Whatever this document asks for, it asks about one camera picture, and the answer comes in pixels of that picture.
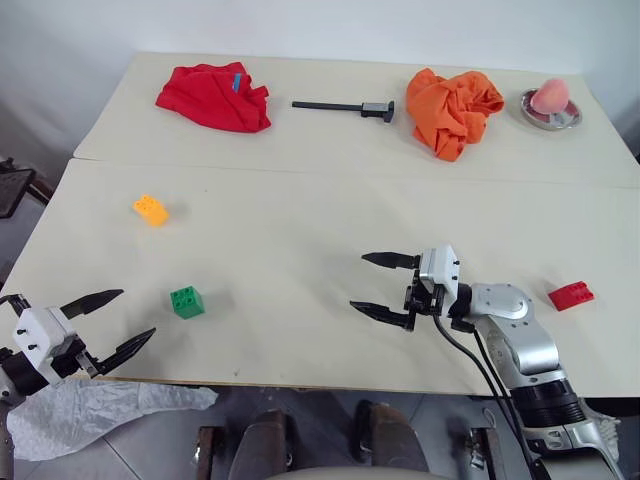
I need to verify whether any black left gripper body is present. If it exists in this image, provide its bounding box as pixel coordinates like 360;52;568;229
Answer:
49;334;102;380

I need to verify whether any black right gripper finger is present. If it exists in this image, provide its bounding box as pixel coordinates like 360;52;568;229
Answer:
361;251;423;271
348;300;416;332

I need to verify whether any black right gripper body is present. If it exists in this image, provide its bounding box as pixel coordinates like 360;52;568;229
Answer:
402;254;448;332

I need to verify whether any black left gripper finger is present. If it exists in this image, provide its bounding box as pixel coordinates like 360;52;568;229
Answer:
94;327;158;377
60;288;125;319

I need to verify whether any white plastic bag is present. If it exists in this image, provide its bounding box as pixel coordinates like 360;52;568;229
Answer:
7;377;220;461

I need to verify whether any green toy brick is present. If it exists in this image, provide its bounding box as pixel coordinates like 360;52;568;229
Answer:
169;285;206;319

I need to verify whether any orange toy brick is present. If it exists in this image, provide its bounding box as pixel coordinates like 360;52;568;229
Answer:
131;193;170;229

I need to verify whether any black metal stand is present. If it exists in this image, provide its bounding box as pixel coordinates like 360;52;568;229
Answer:
0;158;53;220

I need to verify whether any red toy brick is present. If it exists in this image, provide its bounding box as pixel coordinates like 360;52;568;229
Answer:
547;280;597;313

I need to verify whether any black plastic caliper tool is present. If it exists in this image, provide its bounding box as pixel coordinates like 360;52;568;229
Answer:
291;99;396;125

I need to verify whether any crumpled orange cloth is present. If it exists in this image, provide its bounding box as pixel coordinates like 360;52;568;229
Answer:
405;67;506;163

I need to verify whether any round metal plate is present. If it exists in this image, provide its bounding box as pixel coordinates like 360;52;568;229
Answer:
518;87;584;131

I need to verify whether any pink peach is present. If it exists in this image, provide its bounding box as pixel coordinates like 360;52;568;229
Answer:
531;78;571;114

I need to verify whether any crumpled red cloth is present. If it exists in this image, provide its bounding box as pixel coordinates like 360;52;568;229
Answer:
154;61;273;134

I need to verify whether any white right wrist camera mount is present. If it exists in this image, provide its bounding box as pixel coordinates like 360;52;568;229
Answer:
418;243;462;304

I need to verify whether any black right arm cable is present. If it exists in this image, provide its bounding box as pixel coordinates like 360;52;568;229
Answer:
472;329;512;401
432;314;539;480

